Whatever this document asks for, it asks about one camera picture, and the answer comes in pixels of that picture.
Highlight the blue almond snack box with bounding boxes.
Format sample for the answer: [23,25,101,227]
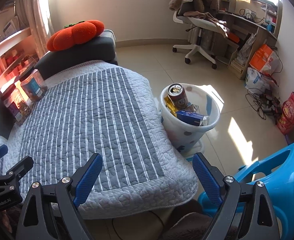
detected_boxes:
[176,110,209,126]

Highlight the yellow snack wrapper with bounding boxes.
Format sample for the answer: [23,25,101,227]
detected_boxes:
[164,96,178,117]

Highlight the red drink can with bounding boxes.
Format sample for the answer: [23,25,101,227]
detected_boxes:
[167,83,189,110]

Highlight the white plastic trash bucket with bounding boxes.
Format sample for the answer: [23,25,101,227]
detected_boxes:
[159,83,224,154]

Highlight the blue plastic stool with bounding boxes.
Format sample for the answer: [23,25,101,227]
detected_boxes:
[198,143,294,239]

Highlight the purple label nut jar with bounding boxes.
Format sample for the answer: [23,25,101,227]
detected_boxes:
[1,84,31,126]

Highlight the teal label snack jar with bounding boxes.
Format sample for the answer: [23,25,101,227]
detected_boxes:
[19,66,48,102]

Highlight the pink lit shelf unit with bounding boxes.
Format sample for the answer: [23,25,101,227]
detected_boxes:
[0,28,39,91]

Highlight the grey striped quilted cover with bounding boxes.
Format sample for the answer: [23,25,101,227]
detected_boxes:
[0,61,197,219]

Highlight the red gift bag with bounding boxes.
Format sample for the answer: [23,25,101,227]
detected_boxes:
[277,92,294,135]

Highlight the white blue plastic bag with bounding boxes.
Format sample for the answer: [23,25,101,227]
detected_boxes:
[245,67,270,95]

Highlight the red tomato plush cushion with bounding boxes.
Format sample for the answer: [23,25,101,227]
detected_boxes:
[46,20,105,51]

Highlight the dark grey sofa cushion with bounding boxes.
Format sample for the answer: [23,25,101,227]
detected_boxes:
[35,30,118,79]

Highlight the orange cardboard box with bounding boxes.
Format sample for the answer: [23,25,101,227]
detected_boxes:
[249,44,281,75]

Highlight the wooden desk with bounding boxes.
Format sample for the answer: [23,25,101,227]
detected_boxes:
[213,0,283,79]

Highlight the white office chair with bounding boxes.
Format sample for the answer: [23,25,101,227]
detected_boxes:
[172,0,230,69]

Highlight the tangled black cables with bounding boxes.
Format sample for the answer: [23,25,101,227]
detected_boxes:
[244,87,283,120]

